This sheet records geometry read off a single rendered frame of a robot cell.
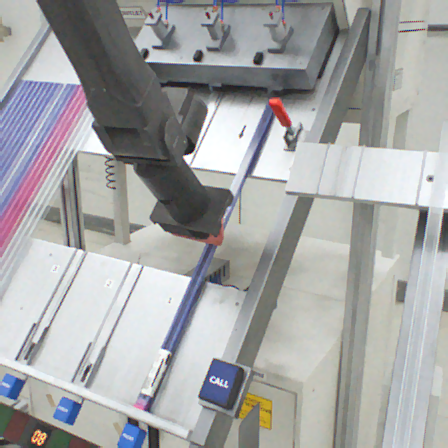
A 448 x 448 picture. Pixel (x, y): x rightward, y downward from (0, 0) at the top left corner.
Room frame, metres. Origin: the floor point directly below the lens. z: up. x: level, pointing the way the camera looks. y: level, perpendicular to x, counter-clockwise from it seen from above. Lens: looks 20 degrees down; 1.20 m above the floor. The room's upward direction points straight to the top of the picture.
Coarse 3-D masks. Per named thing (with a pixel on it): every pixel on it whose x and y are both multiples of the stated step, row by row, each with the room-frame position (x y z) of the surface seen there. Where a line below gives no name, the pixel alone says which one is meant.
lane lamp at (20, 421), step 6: (18, 414) 0.69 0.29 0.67; (12, 420) 0.68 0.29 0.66; (18, 420) 0.68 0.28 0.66; (24, 420) 0.68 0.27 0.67; (12, 426) 0.68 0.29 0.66; (18, 426) 0.67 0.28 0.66; (24, 426) 0.67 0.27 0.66; (6, 432) 0.67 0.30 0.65; (12, 432) 0.67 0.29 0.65; (18, 432) 0.67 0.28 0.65; (12, 438) 0.66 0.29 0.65; (18, 438) 0.66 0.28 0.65
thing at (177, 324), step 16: (272, 112) 0.92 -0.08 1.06; (256, 128) 0.90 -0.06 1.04; (256, 144) 0.88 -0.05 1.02; (240, 176) 0.84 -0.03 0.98; (224, 224) 0.79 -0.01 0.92; (208, 256) 0.75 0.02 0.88; (192, 288) 0.72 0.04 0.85; (192, 304) 0.71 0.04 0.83; (176, 320) 0.69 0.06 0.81; (176, 336) 0.68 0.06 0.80; (144, 400) 0.62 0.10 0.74
